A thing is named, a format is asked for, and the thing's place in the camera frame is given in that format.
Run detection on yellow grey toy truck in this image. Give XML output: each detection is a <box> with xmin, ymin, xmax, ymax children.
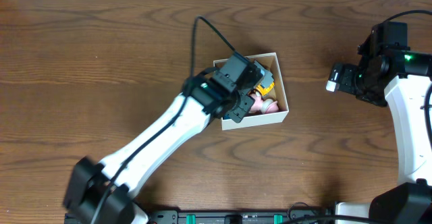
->
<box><xmin>254</xmin><ymin>60</ymin><xmax>275</xmax><ymax>96</ymax></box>

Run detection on white pink duck figure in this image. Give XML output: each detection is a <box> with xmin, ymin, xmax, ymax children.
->
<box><xmin>249</xmin><ymin>92</ymin><xmax>279</xmax><ymax>114</ymax></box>

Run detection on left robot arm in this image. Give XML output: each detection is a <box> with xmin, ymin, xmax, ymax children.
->
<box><xmin>63</xmin><ymin>66</ymin><xmax>263</xmax><ymax>223</ymax></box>

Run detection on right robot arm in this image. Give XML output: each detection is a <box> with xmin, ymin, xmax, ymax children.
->
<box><xmin>326</xmin><ymin>21</ymin><xmax>431</xmax><ymax>223</ymax></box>

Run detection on white cardboard box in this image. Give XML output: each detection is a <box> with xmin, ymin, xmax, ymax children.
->
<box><xmin>221</xmin><ymin>52</ymin><xmax>290</xmax><ymax>130</ymax></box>

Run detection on left black cable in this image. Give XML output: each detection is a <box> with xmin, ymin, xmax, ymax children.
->
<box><xmin>90</xmin><ymin>15</ymin><xmax>237</xmax><ymax>224</ymax></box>

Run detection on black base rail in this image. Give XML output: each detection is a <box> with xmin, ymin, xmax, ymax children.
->
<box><xmin>148</xmin><ymin>206</ymin><xmax>332</xmax><ymax>224</ymax></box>

